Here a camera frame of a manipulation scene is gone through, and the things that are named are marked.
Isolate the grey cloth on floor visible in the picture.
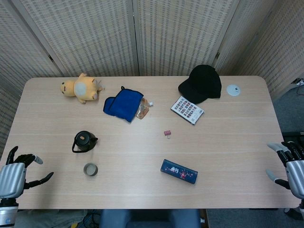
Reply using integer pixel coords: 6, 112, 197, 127
14, 209, 87, 228

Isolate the dark green ceramic cup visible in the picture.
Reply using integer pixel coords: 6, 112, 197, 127
83, 162, 99, 177

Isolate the yellow plush toy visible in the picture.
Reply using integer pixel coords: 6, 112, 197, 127
59, 73, 106, 105

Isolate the black box on floor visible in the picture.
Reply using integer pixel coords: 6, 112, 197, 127
282, 131, 304, 143

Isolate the woven folding screen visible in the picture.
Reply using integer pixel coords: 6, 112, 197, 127
0, 0, 304, 160

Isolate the clear orange spout pouch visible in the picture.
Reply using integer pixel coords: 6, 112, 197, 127
136, 97, 154, 120

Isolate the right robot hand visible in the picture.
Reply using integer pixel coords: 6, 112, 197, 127
265, 141, 304, 199

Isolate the black baseball cap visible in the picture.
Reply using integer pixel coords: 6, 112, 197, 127
178, 64, 222, 105

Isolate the dark blue pencil box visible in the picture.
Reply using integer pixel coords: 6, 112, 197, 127
160, 159, 199, 185

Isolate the black floor cable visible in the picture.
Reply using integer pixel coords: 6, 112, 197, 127
82, 209, 103, 228

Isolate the black teapot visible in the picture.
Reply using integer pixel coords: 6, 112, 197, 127
72, 130, 99, 154

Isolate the white round cable grommet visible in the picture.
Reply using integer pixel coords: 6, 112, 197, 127
226, 84, 242, 96

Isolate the blue seat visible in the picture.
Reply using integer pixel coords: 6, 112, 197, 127
98, 209, 201, 228

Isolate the black chair base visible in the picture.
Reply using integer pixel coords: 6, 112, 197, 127
284, 206, 304, 220

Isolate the white power strip with cables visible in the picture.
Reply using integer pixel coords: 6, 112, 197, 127
290, 77, 304, 90

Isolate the blue folded cloth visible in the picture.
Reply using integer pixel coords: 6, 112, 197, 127
103, 85, 144, 123

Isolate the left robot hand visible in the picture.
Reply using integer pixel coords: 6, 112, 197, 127
0, 146, 54, 199

